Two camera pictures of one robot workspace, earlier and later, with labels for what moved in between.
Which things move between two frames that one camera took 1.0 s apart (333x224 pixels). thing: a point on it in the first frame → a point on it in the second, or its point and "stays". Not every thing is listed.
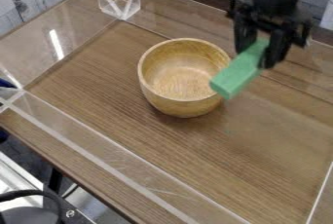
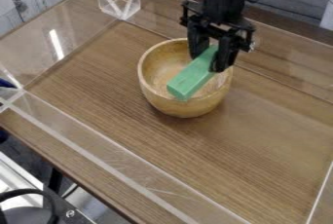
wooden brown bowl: [175, 68] stays
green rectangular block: [239, 71] → [192, 72]
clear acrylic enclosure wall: [115, 64] stays
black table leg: [54, 180] stays
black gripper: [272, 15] → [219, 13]
